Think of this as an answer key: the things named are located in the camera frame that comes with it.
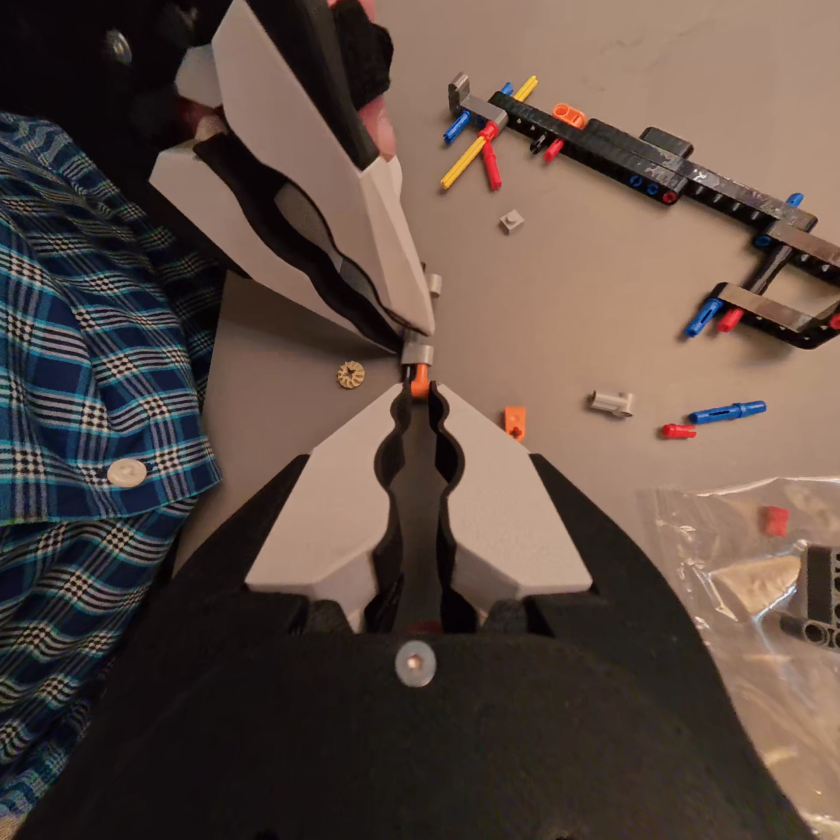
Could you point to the small red lego piece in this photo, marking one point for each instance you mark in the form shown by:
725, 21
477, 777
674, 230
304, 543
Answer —
774, 520

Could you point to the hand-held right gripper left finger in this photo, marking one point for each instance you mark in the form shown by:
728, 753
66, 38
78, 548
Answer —
328, 512

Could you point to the clear plastic bag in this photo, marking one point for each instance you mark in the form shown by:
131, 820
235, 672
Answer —
722, 656

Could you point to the small orange lego plate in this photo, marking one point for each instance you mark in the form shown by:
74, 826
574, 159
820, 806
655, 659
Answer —
515, 420

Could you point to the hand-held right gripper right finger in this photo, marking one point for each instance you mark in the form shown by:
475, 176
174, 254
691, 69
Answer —
512, 518

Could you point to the light grey lego connector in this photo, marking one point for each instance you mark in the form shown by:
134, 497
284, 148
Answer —
611, 401

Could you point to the orange lego connector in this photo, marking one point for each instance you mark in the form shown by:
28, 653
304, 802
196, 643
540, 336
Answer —
420, 384

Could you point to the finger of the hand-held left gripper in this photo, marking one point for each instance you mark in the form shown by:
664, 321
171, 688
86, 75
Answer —
302, 131
216, 216

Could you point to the short red lego pin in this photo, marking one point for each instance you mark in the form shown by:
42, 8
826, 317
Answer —
678, 431

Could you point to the yellow lego axle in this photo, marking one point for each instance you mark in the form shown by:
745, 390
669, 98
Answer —
459, 167

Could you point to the black lego beam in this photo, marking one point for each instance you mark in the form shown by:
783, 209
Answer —
820, 594

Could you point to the long red lego pin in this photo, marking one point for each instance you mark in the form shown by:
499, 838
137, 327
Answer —
493, 164

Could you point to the tan lego gear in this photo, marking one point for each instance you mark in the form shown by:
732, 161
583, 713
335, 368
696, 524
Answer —
351, 375

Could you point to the grey lego axle assembly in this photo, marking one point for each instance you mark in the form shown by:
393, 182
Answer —
418, 351

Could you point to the person's left hand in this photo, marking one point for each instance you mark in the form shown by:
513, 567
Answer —
382, 128

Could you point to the black lego technic frame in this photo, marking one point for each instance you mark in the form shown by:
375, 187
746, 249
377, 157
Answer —
656, 161

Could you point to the small grey lego plate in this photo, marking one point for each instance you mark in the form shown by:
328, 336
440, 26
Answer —
512, 222

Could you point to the blue plaid shirt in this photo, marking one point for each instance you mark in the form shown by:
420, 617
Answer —
85, 361

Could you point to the long blue lego pin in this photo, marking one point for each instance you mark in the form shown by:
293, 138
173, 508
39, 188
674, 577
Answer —
727, 412

